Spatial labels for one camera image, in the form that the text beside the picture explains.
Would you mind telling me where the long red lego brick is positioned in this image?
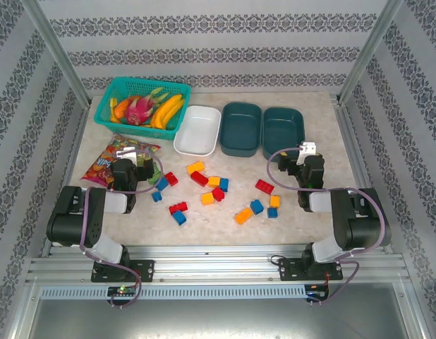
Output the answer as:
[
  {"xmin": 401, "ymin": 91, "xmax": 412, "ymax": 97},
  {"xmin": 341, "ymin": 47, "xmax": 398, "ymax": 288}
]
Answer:
[{"xmin": 255, "ymin": 179, "xmax": 275, "ymax": 196}]

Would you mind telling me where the colourful candy bag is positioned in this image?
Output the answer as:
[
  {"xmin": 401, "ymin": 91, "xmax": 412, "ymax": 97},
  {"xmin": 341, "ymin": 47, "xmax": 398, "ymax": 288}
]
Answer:
[{"xmin": 80, "ymin": 133, "xmax": 162, "ymax": 188}]

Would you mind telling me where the dark teal plastic container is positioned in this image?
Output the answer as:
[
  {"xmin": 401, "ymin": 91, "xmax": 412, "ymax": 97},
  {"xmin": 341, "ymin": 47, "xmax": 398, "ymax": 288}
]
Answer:
[
  {"xmin": 262, "ymin": 107, "xmax": 306, "ymax": 162},
  {"xmin": 219, "ymin": 102, "xmax": 264, "ymax": 159}
]

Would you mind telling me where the pink toy dragon fruit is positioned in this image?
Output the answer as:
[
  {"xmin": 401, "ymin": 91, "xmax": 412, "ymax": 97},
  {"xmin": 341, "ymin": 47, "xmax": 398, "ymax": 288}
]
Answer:
[{"xmin": 124, "ymin": 87, "xmax": 169, "ymax": 126}]

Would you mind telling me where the yellow toy banana bunch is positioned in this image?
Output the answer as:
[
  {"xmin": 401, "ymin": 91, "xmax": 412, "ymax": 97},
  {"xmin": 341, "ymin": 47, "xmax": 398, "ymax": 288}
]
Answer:
[{"xmin": 150, "ymin": 93, "xmax": 186, "ymax": 130}]

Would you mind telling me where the teal plastic basket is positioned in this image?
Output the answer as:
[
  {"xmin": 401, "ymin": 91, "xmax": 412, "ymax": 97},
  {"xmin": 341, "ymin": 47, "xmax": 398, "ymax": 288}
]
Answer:
[{"xmin": 93, "ymin": 76, "xmax": 192, "ymax": 141}]

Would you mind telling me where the white plastic container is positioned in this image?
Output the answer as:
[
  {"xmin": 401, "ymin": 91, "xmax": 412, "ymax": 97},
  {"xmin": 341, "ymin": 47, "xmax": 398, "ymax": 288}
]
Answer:
[{"xmin": 173, "ymin": 105, "xmax": 222, "ymax": 159}]

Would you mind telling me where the orange toy fruit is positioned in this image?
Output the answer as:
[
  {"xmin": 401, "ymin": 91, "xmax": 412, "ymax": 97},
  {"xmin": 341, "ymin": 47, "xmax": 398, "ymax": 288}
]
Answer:
[{"xmin": 113, "ymin": 95, "xmax": 143, "ymax": 121}]

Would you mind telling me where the small circuit board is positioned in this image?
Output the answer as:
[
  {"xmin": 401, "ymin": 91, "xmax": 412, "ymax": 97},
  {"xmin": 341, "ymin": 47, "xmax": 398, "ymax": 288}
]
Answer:
[
  {"xmin": 107, "ymin": 285, "xmax": 138, "ymax": 297},
  {"xmin": 305, "ymin": 285, "xmax": 330, "ymax": 300}
]

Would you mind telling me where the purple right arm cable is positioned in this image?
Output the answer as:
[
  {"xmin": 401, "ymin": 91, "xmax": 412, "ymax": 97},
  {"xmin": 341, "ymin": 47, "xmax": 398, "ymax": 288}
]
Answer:
[{"xmin": 266, "ymin": 147, "xmax": 387, "ymax": 307}]

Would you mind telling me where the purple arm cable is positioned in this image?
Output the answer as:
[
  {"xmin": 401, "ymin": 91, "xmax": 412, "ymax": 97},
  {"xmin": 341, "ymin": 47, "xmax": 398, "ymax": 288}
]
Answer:
[
  {"xmin": 266, "ymin": 147, "xmax": 387, "ymax": 307},
  {"xmin": 78, "ymin": 148, "xmax": 165, "ymax": 310}
]

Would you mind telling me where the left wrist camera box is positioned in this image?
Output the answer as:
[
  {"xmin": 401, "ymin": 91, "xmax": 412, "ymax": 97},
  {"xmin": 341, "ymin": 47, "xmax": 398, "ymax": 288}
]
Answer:
[{"xmin": 115, "ymin": 147, "xmax": 138, "ymax": 160}]

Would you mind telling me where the aluminium side rail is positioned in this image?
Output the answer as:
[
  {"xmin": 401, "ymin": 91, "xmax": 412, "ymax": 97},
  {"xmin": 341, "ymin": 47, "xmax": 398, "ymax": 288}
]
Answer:
[
  {"xmin": 332, "ymin": 95, "xmax": 395, "ymax": 255},
  {"xmin": 40, "ymin": 102, "xmax": 94, "ymax": 258}
]

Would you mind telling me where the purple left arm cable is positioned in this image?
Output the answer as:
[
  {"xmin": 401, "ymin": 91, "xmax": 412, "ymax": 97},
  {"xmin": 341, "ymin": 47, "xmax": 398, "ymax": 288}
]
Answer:
[{"xmin": 78, "ymin": 148, "xmax": 165, "ymax": 310}]

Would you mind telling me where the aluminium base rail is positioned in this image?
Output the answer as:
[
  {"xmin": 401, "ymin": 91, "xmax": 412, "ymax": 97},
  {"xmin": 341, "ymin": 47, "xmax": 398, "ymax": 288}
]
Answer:
[{"xmin": 25, "ymin": 243, "xmax": 413, "ymax": 285}]

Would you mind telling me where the aluminium frame post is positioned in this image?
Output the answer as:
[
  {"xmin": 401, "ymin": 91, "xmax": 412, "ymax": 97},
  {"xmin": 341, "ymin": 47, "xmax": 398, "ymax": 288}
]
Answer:
[
  {"xmin": 337, "ymin": 0, "xmax": 406, "ymax": 105},
  {"xmin": 20, "ymin": 0, "xmax": 92, "ymax": 109}
]

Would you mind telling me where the slotted grey cable duct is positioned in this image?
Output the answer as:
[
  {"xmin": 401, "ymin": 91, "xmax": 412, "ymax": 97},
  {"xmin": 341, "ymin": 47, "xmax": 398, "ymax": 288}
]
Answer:
[{"xmin": 40, "ymin": 285, "xmax": 308, "ymax": 301}]

